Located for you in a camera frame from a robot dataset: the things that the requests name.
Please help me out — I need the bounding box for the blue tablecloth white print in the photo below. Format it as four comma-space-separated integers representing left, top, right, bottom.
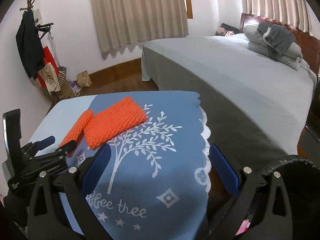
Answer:
26, 90, 213, 240

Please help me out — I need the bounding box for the wide orange foam net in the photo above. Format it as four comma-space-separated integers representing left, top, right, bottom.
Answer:
84, 96, 148, 149

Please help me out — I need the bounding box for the folded light grey duvet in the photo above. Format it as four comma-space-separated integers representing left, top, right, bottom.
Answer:
243, 24, 310, 69

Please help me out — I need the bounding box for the pink soft object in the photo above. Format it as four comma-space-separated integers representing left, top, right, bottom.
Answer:
215, 27, 235, 37

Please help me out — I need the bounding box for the narrow orange foam net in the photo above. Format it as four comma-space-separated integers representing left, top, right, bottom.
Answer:
59, 109, 94, 150

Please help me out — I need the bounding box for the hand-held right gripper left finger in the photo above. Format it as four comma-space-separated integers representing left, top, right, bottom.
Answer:
27, 144, 112, 240

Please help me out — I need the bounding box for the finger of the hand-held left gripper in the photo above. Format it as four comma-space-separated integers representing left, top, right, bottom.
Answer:
32, 140, 77, 161
21, 135, 55, 153

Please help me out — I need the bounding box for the wooden headboard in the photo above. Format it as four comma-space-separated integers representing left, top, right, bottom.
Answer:
239, 12, 320, 77

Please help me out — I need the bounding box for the narrow beige curtain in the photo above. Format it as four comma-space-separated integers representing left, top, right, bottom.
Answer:
239, 0, 312, 33

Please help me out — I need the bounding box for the red bag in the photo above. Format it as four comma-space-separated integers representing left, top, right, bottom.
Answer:
36, 45, 59, 88

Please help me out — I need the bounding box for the waste bin with black liner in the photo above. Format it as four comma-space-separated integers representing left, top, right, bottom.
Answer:
260, 155, 320, 240

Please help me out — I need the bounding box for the wooden coat rack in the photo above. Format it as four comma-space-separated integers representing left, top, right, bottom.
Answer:
20, 0, 38, 12

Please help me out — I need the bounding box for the person's left forearm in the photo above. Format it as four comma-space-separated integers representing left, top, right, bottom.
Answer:
0, 191, 29, 233

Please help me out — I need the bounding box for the cardboard box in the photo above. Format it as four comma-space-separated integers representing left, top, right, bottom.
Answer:
51, 81, 75, 103

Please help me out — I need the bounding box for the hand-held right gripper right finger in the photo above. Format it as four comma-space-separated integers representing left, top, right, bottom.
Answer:
209, 144, 293, 240

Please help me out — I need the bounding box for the brown paper bag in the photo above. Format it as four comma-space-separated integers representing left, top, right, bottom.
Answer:
76, 70, 92, 88

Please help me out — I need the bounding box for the dark grey blanket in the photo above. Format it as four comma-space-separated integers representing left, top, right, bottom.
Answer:
257, 22, 296, 55

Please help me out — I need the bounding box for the beige canvas tote bag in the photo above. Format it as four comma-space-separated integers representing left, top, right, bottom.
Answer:
40, 62, 61, 95

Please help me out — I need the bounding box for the black clothes hanger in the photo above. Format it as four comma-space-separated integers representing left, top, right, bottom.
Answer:
35, 22, 54, 39

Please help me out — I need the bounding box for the striped bag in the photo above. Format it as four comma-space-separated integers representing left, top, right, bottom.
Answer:
57, 66, 67, 87

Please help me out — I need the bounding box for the black coat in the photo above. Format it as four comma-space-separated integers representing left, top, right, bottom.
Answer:
15, 10, 45, 79

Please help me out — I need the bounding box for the purple appliance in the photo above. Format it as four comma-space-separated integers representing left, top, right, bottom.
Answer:
69, 80, 80, 96

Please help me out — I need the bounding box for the bed with grey sheet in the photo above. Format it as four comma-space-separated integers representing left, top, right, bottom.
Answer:
141, 34, 318, 160

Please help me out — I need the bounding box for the wide beige curtain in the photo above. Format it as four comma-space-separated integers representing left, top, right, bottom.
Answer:
87, 0, 190, 53

